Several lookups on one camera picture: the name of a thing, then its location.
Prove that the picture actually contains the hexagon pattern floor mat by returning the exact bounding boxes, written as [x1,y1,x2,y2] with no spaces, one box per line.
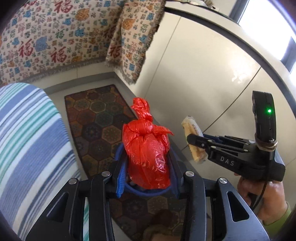
[65,85,186,240]

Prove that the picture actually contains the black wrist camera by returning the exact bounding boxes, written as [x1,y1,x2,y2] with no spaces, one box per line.
[252,90,276,147]

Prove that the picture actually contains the red plastic bag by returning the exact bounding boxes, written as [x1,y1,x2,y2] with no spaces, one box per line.
[122,97,173,190]

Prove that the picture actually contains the countertop clutter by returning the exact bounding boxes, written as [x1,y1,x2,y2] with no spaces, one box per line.
[182,0,219,10]

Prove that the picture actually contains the blue green striped tablecloth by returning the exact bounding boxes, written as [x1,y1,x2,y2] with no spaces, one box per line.
[1,83,81,240]

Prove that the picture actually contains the black cable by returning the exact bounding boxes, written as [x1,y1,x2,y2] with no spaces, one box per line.
[250,180,269,210]

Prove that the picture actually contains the yellow white snack wrapper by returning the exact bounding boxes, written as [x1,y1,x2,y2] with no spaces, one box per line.
[181,116,208,164]

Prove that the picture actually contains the right hand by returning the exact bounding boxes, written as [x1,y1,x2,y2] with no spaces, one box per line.
[237,177,288,225]

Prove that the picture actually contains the patterned fu character blanket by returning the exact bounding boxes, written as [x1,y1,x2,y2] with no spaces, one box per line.
[1,1,125,85]

